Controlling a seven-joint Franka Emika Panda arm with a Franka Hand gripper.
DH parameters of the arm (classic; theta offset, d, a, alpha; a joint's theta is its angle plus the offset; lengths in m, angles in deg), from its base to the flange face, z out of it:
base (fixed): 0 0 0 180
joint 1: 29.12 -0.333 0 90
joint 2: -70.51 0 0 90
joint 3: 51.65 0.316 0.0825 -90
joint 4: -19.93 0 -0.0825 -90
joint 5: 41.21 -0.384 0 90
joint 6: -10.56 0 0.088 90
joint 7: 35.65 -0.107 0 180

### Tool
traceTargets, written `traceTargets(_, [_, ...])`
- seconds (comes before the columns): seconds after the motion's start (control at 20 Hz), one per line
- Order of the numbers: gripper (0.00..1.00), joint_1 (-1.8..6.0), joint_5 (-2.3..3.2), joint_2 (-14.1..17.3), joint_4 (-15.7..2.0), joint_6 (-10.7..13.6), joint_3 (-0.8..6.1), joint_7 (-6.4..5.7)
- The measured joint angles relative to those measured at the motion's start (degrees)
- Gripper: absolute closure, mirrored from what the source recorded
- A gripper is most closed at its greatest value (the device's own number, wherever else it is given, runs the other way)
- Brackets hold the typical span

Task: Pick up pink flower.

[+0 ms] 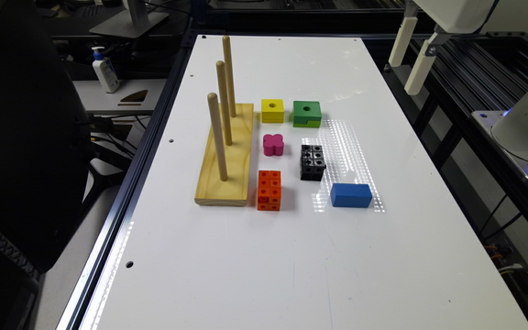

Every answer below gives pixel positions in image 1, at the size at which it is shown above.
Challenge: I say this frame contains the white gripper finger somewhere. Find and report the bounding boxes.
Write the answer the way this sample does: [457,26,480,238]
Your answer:
[404,32,451,95]
[389,16,418,67]

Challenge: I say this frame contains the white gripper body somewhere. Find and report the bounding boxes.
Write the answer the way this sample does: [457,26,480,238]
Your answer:
[414,0,494,34]

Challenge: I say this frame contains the pink flower block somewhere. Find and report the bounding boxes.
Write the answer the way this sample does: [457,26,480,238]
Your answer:
[263,134,284,156]

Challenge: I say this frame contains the green cube with hole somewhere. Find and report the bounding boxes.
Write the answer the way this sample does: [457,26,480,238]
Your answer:
[292,101,322,128]

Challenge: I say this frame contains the black linking cubes block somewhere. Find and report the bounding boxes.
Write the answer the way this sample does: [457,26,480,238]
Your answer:
[300,145,326,182]

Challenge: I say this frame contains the blue rectangular block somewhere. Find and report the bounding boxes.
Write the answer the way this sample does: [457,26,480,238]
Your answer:
[330,183,373,208]

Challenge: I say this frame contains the yellow cube with hole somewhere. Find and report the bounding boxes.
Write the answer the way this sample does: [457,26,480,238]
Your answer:
[260,99,284,123]

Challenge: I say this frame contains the rear wooden peg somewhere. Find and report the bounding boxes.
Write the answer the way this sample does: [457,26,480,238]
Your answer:
[222,35,237,117]

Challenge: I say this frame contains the wooden peg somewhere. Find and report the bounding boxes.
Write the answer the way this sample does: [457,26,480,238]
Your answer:
[222,35,237,117]
[207,93,228,181]
[216,60,233,146]

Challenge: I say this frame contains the middle wooden peg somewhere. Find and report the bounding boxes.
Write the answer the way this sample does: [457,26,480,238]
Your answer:
[216,60,233,146]

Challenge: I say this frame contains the orange linking cubes block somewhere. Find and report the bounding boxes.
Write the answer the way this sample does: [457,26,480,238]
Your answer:
[257,170,282,211]

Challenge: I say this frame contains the front wooden peg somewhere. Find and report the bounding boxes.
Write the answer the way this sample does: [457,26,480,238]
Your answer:
[207,93,228,181]

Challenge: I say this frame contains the wooden peg board base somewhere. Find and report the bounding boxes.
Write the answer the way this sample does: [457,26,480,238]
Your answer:
[194,104,254,206]

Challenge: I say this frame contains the grey monitor stand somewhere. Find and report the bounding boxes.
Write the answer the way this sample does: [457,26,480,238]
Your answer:
[89,0,169,39]

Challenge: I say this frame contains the white lotion pump bottle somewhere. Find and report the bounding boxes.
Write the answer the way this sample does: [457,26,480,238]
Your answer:
[92,47,120,94]

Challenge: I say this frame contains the black office chair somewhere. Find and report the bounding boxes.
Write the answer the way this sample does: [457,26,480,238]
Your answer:
[0,0,132,330]

